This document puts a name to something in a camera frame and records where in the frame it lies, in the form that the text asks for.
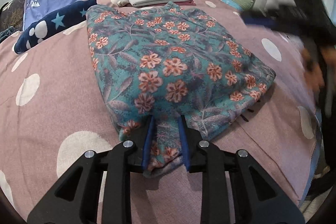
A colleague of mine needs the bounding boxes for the dark floral pillow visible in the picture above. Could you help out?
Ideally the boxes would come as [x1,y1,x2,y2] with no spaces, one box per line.
[1,0,25,31]

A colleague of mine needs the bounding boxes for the navy star fleece garment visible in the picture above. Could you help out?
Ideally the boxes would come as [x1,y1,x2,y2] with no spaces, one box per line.
[14,0,97,55]

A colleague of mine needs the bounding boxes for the right hand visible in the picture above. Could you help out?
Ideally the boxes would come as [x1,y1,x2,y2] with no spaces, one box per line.
[301,46,336,96]

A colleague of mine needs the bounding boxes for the dark teal fleece blanket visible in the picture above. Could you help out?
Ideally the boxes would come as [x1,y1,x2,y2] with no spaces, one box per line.
[0,26,17,43]

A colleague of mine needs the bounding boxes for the folded maroon garment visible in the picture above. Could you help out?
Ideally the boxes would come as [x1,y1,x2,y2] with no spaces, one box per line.
[136,0,196,9]

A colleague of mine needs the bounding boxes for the teal floral garment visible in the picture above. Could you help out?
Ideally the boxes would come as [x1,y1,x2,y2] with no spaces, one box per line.
[86,2,276,176]

